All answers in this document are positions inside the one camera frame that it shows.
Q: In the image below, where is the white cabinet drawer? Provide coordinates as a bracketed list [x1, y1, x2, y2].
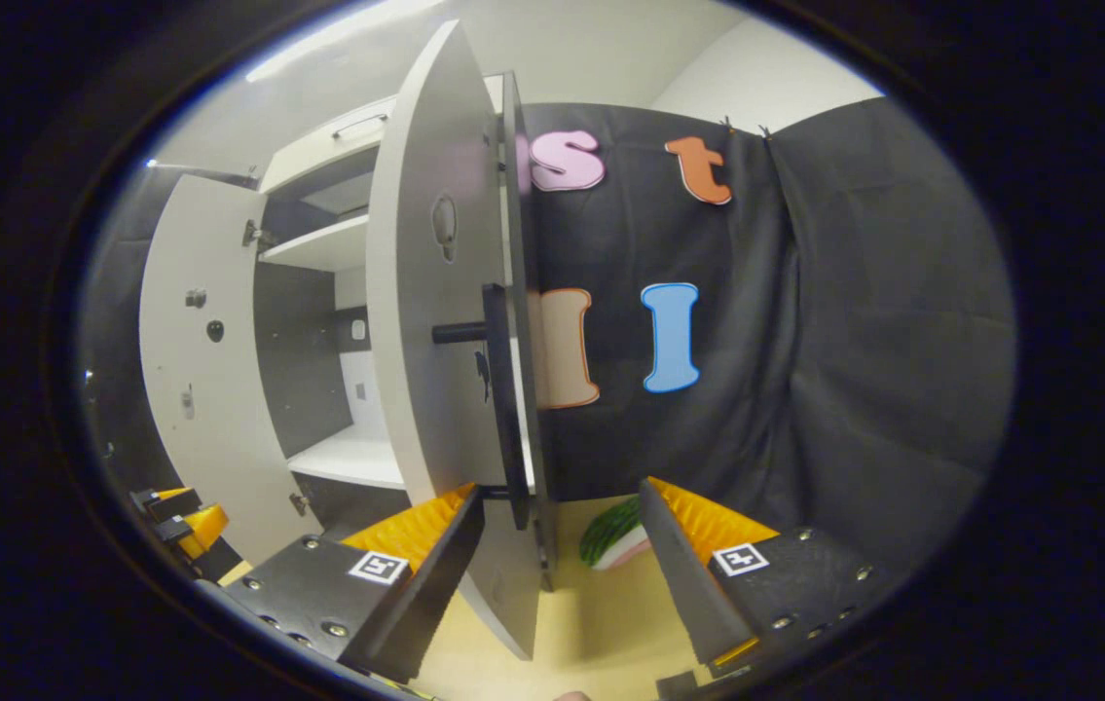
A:
[260, 92, 397, 193]

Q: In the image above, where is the watermelon slice toy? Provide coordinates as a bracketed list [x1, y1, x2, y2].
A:
[579, 495, 652, 571]

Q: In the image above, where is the white cabinet shelf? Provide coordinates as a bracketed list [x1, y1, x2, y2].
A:
[258, 214, 370, 274]

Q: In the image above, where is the black door handle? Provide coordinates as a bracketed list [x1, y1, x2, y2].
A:
[432, 282, 531, 532]

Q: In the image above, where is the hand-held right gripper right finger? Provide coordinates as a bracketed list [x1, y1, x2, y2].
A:
[637, 477, 903, 680]

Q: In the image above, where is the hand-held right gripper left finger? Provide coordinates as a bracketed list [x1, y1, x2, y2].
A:
[211, 484, 487, 683]

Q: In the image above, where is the white cabinet door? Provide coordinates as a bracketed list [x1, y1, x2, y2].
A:
[365, 19, 558, 661]
[138, 175, 324, 564]

